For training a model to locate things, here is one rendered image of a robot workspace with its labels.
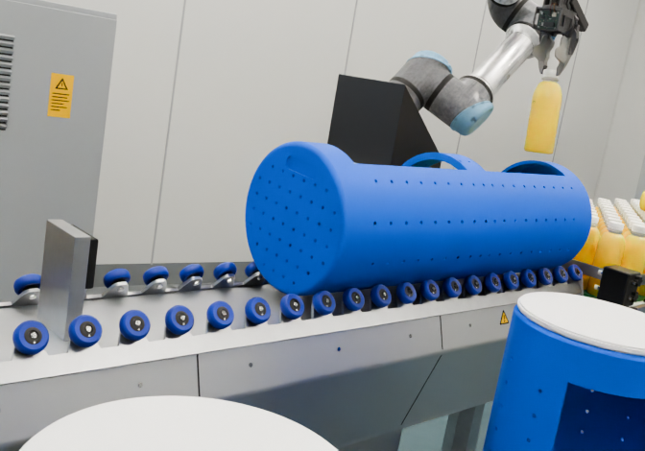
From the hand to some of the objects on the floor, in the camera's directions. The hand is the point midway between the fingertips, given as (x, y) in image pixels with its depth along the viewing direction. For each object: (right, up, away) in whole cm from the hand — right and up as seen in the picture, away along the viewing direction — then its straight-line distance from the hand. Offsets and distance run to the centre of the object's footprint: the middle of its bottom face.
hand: (552, 69), depth 181 cm
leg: (-22, -140, +37) cm, 147 cm away
